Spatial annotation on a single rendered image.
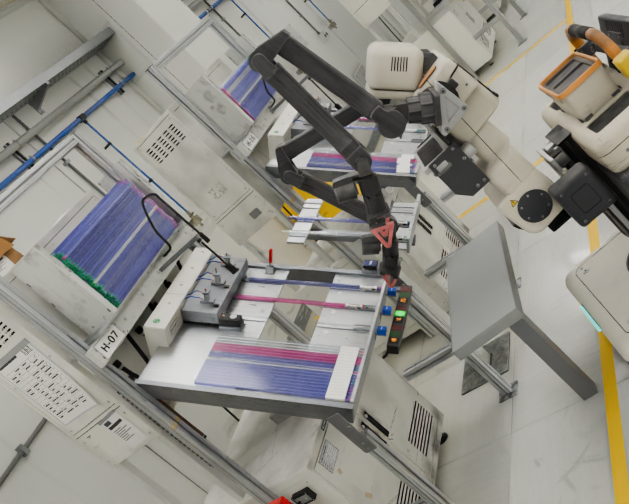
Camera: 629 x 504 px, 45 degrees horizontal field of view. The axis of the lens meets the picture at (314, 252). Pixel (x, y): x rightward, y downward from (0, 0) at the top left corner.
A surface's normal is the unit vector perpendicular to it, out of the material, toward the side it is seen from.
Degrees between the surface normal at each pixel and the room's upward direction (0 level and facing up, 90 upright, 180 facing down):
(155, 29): 90
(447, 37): 90
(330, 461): 90
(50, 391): 92
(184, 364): 43
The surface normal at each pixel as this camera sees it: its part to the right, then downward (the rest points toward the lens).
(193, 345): -0.08, -0.83
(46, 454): 0.66, -0.51
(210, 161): -0.24, 0.55
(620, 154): 0.00, 0.35
